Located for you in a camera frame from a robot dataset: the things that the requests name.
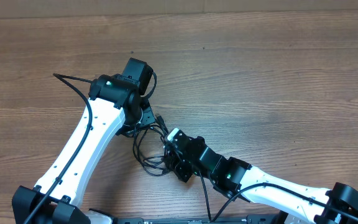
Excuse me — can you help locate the black USB cable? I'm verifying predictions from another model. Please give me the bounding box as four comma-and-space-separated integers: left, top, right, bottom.
141, 124, 175, 175
132, 114, 173, 177

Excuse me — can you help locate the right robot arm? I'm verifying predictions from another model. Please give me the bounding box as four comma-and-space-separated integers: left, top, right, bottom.
164, 128, 358, 223

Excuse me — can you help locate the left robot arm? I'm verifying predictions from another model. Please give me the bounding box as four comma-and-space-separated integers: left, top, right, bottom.
12, 58, 156, 223

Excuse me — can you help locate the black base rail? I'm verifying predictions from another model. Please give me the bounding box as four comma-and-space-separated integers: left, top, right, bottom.
85, 210, 299, 224

